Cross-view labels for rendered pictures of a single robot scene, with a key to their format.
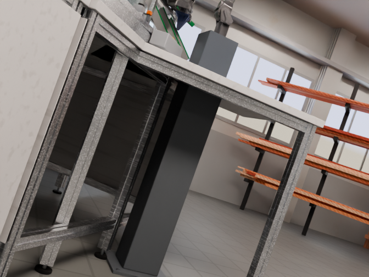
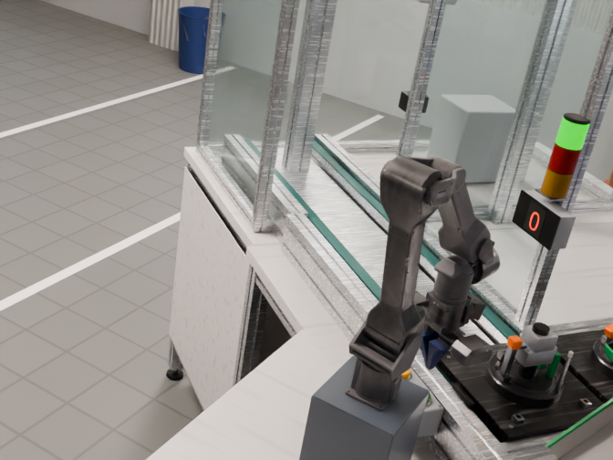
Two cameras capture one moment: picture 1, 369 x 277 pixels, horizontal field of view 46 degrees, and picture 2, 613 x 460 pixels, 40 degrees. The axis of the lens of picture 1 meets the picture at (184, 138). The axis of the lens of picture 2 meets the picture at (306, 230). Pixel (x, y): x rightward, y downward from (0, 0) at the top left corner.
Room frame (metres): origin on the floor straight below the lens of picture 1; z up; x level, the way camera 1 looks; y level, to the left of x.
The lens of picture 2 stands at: (2.56, -0.82, 1.84)
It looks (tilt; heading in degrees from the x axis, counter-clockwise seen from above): 27 degrees down; 136
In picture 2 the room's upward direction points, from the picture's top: 10 degrees clockwise
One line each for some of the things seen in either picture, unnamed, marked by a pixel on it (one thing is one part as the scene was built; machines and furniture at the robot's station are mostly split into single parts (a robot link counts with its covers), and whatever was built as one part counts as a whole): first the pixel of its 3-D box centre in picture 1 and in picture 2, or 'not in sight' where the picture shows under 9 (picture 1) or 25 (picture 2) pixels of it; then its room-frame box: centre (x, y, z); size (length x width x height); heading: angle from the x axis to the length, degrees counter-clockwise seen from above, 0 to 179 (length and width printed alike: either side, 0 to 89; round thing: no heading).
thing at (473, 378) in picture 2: not in sight; (521, 386); (1.94, 0.38, 0.96); 0.24 x 0.24 x 0.02; 74
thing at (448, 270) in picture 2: not in sight; (455, 273); (1.87, 0.19, 1.21); 0.09 x 0.06 x 0.07; 100
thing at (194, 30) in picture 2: not in sight; (202, 39); (-2.48, 2.60, 0.23); 0.39 x 0.37 x 0.45; 21
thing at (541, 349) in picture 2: (137, 11); (540, 341); (1.94, 0.39, 1.06); 0.08 x 0.04 x 0.07; 74
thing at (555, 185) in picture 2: not in sight; (556, 182); (1.79, 0.55, 1.29); 0.05 x 0.05 x 0.05
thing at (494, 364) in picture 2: not in sight; (524, 378); (1.94, 0.38, 0.98); 0.14 x 0.14 x 0.02
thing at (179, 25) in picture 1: (179, 21); (426, 345); (1.85, 0.19, 1.06); 0.06 x 0.04 x 0.07; 87
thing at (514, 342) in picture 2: (145, 18); (514, 355); (1.93, 0.34, 1.04); 0.04 x 0.02 x 0.08; 74
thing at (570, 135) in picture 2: not in sight; (572, 132); (1.79, 0.55, 1.39); 0.05 x 0.05 x 0.05
